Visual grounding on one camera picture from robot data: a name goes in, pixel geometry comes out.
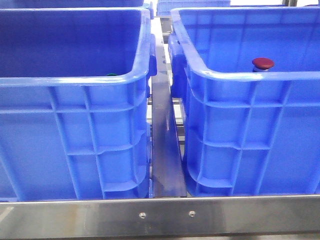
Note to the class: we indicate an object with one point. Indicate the left blue plastic crate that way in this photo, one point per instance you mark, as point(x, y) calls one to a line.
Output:
point(68, 131)

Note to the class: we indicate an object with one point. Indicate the stainless steel front rail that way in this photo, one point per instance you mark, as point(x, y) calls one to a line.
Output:
point(161, 217)

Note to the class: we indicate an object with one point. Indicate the far right blue crate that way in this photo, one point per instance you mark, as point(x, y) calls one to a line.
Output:
point(164, 7)

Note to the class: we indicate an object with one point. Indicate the red mushroom push button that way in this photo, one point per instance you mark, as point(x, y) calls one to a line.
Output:
point(262, 64)

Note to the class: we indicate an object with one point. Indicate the far left blue crate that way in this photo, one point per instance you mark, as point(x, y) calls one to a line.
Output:
point(32, 4)

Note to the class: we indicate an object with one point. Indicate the blue plastic crate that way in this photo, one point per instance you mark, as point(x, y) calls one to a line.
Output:
point(68, 131)
point(249, 133)

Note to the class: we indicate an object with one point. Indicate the right blue plastic crate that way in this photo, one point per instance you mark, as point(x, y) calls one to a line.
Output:
point(249, 133)

